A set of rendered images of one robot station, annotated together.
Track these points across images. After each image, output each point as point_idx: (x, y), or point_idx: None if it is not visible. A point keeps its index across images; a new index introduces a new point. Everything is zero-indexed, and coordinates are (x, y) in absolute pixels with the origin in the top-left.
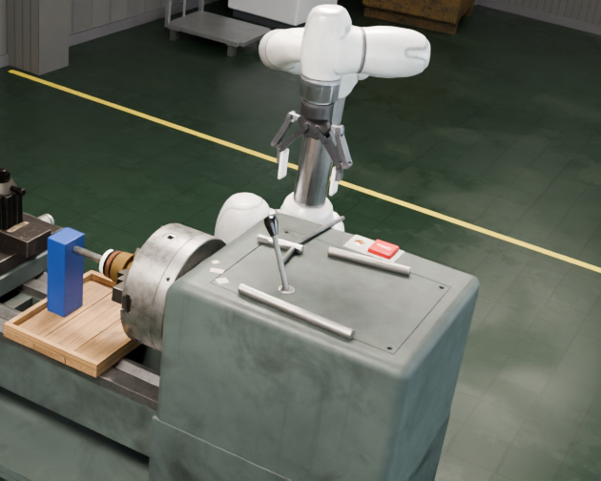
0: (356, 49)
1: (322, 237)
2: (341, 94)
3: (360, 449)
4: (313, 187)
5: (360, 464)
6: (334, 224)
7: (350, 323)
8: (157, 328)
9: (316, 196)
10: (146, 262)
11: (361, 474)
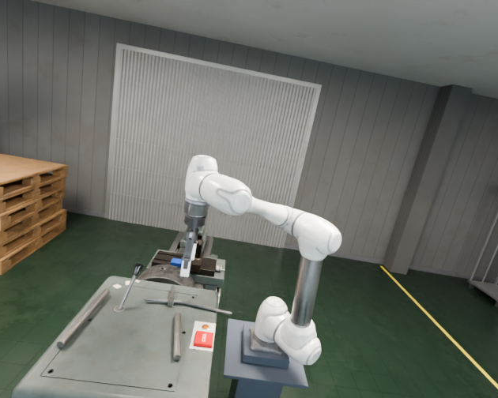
0: (198, 181)
1: (199, 311)
2: (307, 256)
3: None
4: (295, 311)
5: None
6: (218, 312)
7: (84, 343)
8: None
9: (296, 317)
10: (145, 272)
11: None
